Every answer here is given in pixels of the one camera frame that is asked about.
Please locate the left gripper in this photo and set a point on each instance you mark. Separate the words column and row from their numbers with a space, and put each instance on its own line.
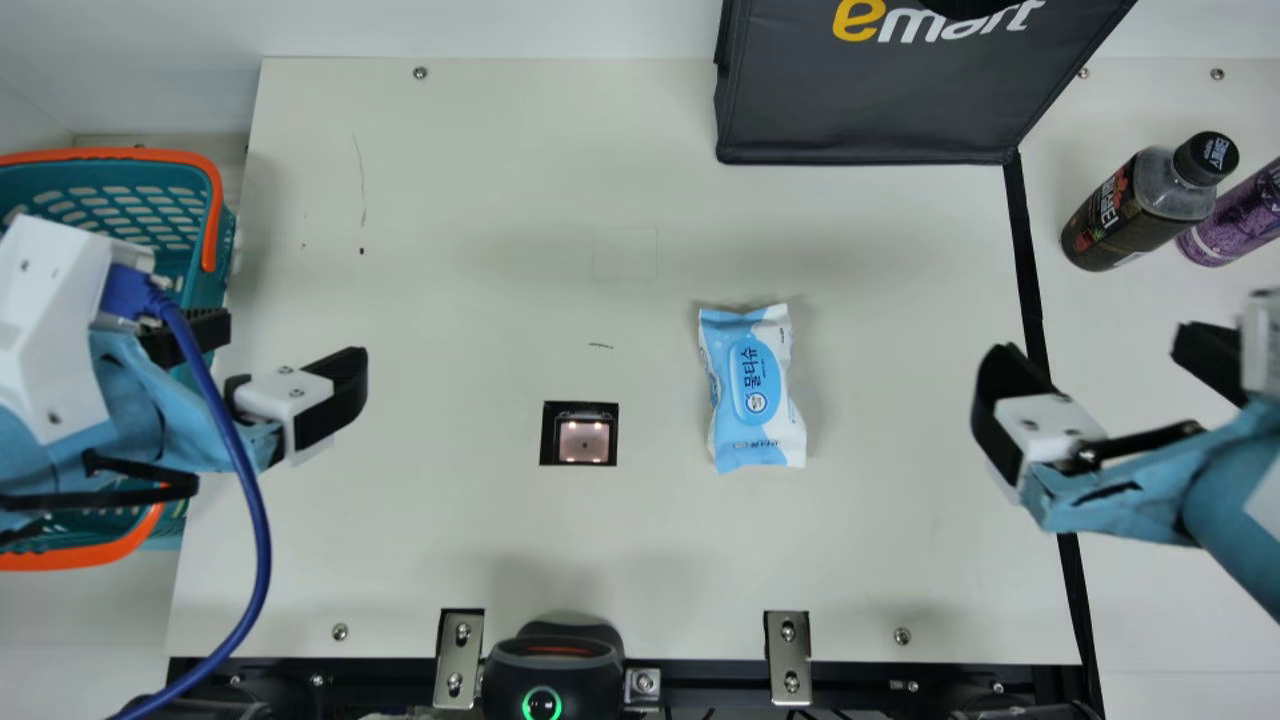
column 140, row 430

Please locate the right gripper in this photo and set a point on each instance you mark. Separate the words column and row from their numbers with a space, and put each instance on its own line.
column 1180, row 490

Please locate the blue white wet wipes pack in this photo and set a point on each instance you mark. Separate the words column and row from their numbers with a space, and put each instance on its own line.
column 750, row 390

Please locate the teal shopping basket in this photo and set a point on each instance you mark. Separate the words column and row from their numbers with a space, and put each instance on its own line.
column 120, row 200

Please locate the small square scanner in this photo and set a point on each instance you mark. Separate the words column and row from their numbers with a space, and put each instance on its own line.
column 585, row 440

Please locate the black strip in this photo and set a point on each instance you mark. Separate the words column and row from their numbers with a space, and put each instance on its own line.
column 1027, row 260

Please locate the dark coffee bottle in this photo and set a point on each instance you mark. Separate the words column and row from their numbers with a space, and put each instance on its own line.
column 1130, row 215

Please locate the purple bottle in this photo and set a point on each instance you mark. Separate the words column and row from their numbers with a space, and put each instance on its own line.
column 1240, row 220

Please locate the dark grey bag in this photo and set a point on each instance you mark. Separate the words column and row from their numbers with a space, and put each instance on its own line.
column 880, row 90

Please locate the black device with green light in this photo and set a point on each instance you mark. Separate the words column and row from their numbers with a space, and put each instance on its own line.
column 550, row 670

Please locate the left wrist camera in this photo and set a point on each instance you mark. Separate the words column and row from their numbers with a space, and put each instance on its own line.
column 50, row 320

